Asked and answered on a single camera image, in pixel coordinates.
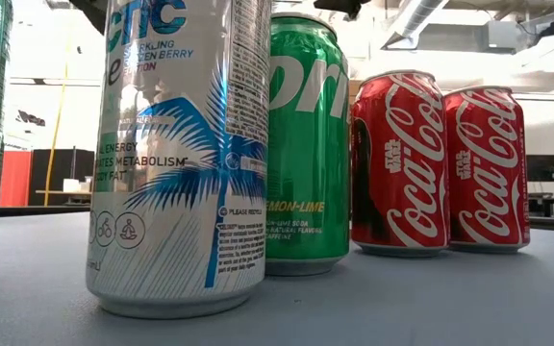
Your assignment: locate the yellow pole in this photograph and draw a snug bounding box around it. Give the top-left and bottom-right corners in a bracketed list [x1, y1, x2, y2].
[42, 23, 74, 208]

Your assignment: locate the red Coca-Cola can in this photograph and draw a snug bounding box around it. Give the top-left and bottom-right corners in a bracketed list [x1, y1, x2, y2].
[349, 69, 451, 259]
[442, 85, 532, 255]

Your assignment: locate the red partition panel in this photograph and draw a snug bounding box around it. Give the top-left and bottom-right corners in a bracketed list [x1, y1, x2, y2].
[0, 150, 34, 208]

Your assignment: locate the blue table mat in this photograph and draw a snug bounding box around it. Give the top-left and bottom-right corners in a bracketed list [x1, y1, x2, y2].
[0, 210, 554, 346]

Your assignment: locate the black monitor on stand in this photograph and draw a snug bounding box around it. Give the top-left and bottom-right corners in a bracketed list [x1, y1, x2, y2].
[525, 153, 554, 218]

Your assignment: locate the white Celsius can blue palm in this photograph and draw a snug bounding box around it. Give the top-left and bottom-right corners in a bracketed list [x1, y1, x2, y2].
[84, 0, 273, 319]

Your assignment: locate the wooden desk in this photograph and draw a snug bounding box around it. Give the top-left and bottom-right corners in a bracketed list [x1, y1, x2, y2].
[35, 189, 93, 197]

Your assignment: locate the black partition panel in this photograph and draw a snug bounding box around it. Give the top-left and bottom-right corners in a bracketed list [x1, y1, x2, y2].
[29, 148, 96, 208]

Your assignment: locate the silver ceiling duct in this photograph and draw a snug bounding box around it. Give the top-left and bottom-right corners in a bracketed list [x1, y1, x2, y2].
[381, 0, 451, 51]

